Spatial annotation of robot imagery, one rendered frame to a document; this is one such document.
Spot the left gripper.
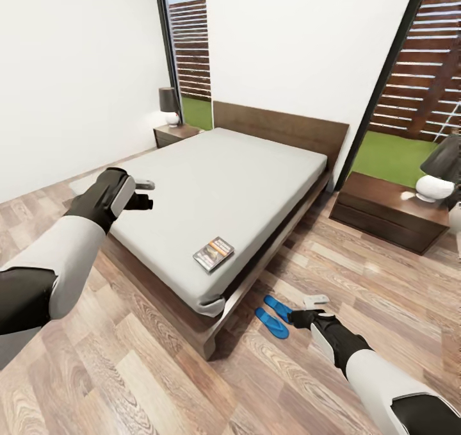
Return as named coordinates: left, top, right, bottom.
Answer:
left=124, top=192, right=154, bottom=211

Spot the sandal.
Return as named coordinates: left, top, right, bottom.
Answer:
left=263, top=295, right=293, bottom=323
left=255, top=308, right=289, bottom=340

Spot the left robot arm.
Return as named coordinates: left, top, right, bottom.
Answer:
left=0, top=168, right=156, bottom=373

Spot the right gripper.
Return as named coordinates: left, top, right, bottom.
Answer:
left=286, top=309, right=324, bottom=329

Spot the hardback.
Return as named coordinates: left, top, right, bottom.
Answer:
left=195, top=237, right=235, bottom=272

